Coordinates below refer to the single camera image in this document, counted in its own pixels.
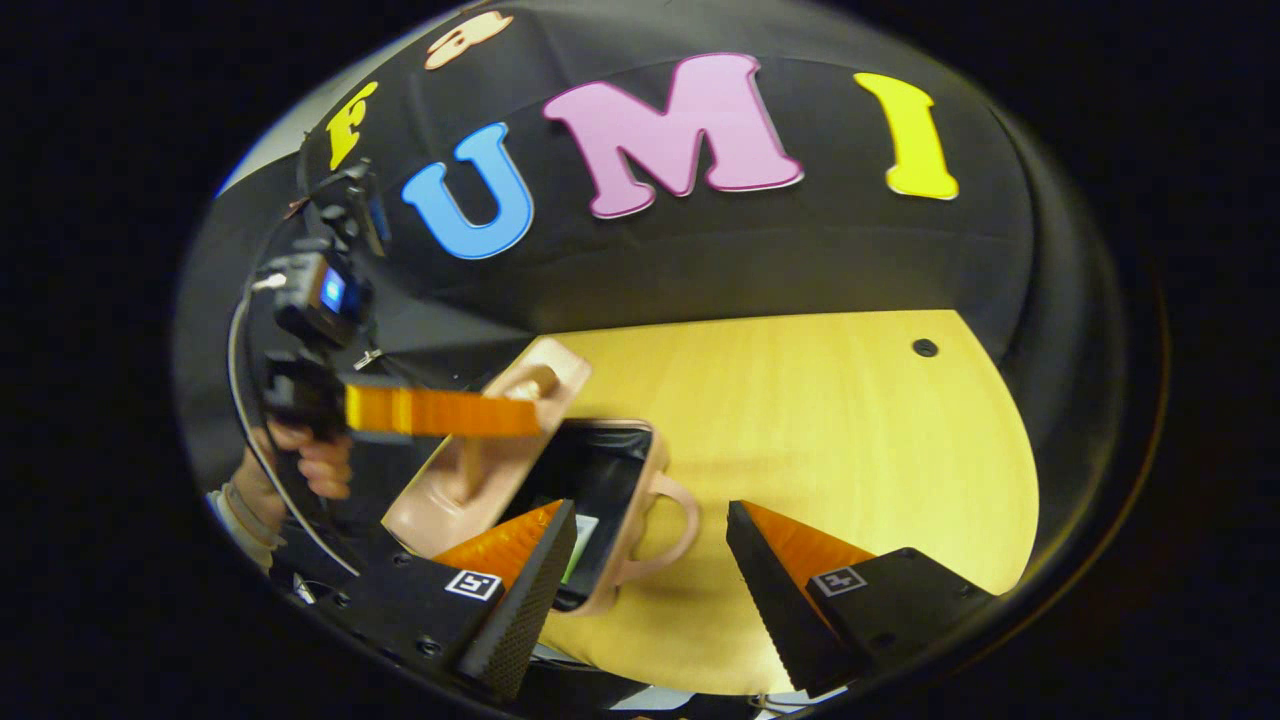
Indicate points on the black backdrop cloth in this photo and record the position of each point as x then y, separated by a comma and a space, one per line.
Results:
800, 250

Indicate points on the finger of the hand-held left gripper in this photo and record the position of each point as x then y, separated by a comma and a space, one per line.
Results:
440, 412

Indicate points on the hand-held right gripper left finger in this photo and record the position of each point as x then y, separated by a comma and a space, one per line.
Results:
530, 610

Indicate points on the pink suitcase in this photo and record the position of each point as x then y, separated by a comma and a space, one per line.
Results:
470, 490

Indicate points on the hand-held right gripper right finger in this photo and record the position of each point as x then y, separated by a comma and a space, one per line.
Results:
775, 610

